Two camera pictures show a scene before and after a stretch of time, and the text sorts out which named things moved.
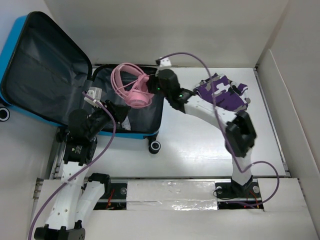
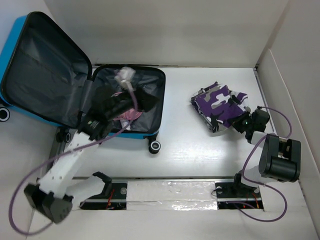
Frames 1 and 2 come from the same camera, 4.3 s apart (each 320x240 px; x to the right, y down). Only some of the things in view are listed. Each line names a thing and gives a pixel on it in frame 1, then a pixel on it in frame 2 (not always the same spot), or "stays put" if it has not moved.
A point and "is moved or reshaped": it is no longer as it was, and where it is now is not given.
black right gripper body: x=155 y=86 → x=243 y=122
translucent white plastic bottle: x=126 y=124 stays put
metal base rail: x=179 y=193 stays put
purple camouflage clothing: x=218 y=88 is moved or reshaped
